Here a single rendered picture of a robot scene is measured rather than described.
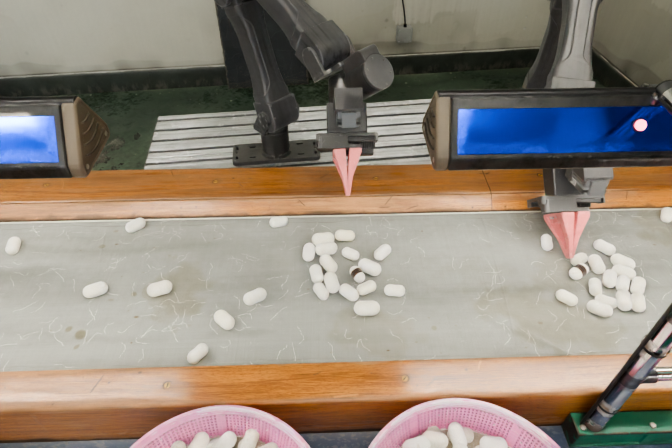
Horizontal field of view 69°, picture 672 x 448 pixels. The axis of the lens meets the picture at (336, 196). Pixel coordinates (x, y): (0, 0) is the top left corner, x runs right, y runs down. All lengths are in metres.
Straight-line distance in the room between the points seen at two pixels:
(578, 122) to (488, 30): 2.45
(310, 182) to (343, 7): 1.87
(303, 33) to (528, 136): 0.45
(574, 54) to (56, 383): 0.90
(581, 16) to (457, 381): 0.61
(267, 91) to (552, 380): 0.71
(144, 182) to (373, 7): 1.97
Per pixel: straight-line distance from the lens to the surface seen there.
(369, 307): 0.73
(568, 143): 0.55
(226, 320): 0.73
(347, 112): 0.74
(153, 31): 2.78
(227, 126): 1.28
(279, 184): 0.92
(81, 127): 0.55
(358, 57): 0.79
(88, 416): 0.74
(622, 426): 0.79
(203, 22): 2.72
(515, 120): 0.52
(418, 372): 0.68
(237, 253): 0.84
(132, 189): 0.97
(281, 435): 0.65
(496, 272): 0.84
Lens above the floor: 1.36
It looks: 42 degrees down
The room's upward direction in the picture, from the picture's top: straight up
